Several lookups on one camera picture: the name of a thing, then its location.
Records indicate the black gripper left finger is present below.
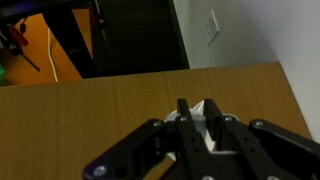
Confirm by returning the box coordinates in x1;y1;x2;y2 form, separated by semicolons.
83;99;211;180

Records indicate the white mug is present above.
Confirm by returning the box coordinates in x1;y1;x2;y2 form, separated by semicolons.
165;100;240;161

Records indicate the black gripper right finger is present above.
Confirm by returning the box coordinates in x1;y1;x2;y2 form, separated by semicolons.
203;99;320;180

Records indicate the red handled tool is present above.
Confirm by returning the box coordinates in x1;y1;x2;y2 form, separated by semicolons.
6;24;40;71

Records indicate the black table frame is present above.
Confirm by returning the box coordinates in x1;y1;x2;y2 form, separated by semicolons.
0;0;106;79

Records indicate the white wall socket plate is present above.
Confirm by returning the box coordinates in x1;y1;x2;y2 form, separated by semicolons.
203;10;220;45

